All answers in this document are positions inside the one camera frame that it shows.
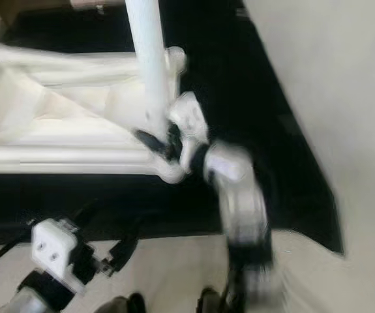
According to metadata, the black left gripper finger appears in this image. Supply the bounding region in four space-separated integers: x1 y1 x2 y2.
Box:
110 220 142 273
78 202 103 226

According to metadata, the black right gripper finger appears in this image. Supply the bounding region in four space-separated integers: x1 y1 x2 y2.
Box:
134 129 175 160

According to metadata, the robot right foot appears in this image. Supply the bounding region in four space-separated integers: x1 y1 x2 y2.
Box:
197 287 227 313

